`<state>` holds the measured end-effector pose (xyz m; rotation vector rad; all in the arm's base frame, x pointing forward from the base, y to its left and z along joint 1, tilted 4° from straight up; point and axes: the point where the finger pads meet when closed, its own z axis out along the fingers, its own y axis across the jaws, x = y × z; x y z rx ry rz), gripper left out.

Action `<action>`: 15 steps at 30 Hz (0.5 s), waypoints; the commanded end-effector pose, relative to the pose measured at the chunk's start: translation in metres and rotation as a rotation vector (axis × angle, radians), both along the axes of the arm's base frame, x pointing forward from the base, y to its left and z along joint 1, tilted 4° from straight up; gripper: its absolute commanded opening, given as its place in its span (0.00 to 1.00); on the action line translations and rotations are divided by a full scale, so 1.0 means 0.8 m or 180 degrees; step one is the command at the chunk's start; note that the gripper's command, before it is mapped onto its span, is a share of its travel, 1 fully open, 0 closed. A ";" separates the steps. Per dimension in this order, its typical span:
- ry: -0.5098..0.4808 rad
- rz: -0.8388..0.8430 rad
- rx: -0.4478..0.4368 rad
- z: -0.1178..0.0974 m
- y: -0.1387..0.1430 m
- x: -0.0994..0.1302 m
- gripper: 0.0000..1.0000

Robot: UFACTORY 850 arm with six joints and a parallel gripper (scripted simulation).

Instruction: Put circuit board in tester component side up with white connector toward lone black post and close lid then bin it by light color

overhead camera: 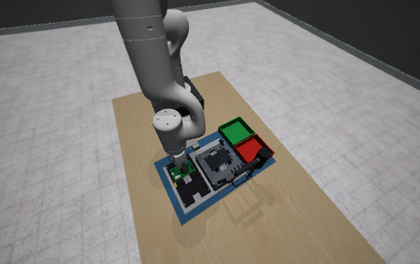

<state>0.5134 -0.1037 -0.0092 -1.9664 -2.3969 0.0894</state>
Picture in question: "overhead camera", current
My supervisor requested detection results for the green open-top bin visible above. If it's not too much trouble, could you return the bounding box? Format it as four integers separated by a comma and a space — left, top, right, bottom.
218, 116, 255, 149

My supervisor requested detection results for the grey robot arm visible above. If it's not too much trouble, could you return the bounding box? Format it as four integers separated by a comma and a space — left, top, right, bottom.
109, 0, 205, 155

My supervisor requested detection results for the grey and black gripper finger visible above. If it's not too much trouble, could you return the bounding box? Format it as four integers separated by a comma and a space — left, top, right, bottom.
181, 163, 189, 174

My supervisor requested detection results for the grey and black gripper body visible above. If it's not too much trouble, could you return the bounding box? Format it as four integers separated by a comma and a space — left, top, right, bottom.
170, 151, 188, 169

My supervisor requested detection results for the red bin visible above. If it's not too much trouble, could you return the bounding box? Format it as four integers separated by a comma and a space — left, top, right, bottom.
234, 134, 274, 164

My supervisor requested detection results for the green circuit board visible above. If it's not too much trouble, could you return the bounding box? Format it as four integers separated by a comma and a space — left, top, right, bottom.
170, 159, 195, 181

